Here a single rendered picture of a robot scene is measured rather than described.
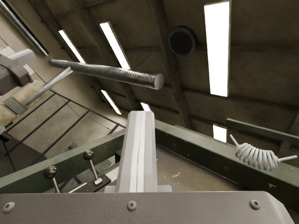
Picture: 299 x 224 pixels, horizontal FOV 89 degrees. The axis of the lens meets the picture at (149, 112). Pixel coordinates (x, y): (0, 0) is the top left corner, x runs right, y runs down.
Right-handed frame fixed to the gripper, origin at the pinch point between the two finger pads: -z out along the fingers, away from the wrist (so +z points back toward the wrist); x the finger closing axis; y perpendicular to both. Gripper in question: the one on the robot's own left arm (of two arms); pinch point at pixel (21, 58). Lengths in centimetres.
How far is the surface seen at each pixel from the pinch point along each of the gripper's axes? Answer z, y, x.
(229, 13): -219, -27, 57
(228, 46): -223, -63, 80
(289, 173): -19, -15, 88
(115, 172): 3.9, -36.4, 30.8
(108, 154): -7, -56, 21
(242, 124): -25, -10, 65
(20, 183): 21.7, -40.8, 2.1
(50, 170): 15.2, -23.5, 14.8
